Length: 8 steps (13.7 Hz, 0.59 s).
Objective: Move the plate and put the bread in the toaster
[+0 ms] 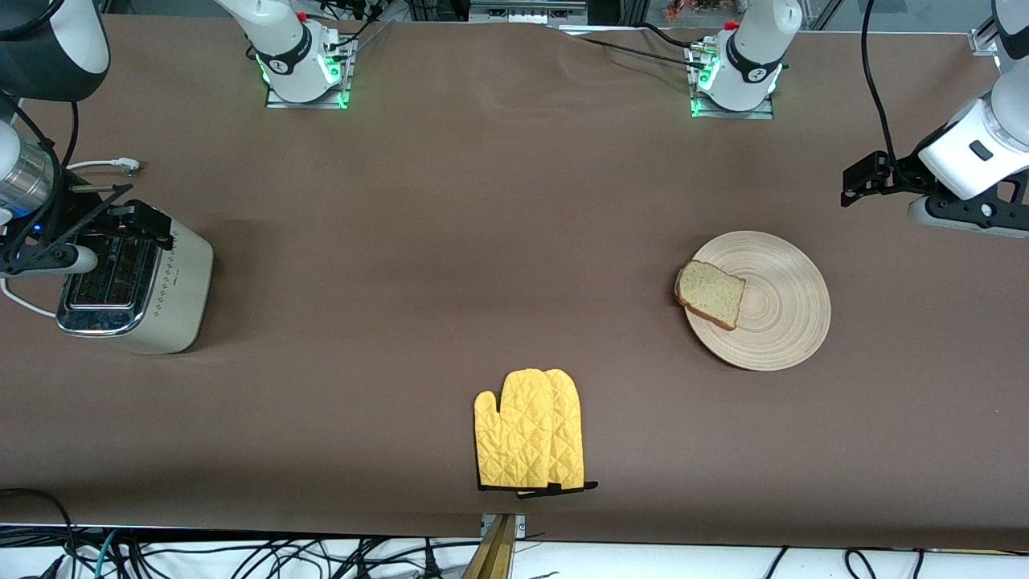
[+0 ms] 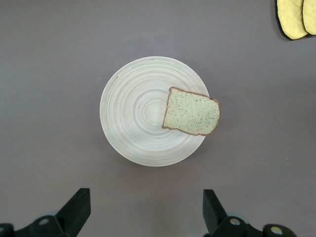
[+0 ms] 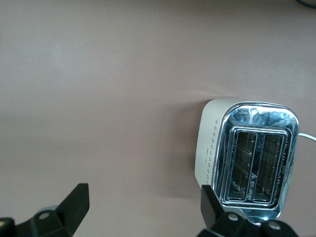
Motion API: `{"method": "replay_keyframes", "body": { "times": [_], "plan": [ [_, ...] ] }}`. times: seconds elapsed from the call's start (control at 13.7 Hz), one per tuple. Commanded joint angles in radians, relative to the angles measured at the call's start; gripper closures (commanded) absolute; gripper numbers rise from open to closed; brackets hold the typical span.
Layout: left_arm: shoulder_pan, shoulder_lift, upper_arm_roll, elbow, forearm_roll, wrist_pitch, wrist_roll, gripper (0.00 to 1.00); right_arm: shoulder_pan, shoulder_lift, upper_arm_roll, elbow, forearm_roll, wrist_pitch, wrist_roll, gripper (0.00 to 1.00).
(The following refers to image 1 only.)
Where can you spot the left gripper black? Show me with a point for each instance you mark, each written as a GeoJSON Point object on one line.
{"type": "Point", "coordinates": [902, 171]}

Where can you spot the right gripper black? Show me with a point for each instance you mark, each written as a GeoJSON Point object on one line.
{"type": "Point", "coordinates": [122, 219]}

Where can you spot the round wooden plate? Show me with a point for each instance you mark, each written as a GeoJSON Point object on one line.
{"type": "Point", "coordinates": [780, 314]}

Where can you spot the slice of brown bread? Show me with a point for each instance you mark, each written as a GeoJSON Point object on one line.
{"type": "Point", "coordinates": [707, 291]}

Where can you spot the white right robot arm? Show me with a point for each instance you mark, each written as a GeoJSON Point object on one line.
{"type": "Point", "coordinates": [281, 48]}

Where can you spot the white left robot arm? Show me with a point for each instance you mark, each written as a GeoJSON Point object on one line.
{"type": "Point", "coordinates": [756, 48]}

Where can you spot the cream and chrome toaster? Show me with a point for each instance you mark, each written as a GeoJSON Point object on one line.
{"type": "Point", "coordinates": [173, 305]}

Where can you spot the brown table cover cloth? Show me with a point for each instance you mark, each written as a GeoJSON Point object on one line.
{"type": "Point", "coordinates": [402, 241]}

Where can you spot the grey power strip box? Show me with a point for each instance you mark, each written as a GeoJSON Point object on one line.
{"type": "Point", "coordinates": [526, 10]}

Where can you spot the yellow quilted oven mitt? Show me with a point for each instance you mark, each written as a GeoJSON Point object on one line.
{"type": "Point", "coordinates": [572, 434]}
{"type": "Point", "coordinates": [514, 434]}

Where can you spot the wooden beam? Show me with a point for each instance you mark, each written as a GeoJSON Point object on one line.
{"type": "Point", "coordinates": [492, 559]}

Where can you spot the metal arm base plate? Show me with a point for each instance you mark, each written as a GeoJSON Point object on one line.
{"type": "Point", "coordinates": [760, 114]}
{"type": "Point", "coordinates": [277, 104]}

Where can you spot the metal corner bracket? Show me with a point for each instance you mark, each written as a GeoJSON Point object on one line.
{"type": "Point", "coordinates": [984, 42]}

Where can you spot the small metal bracket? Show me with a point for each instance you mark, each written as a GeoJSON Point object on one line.
{"type": "Point", "coordinates": [521, 524]}

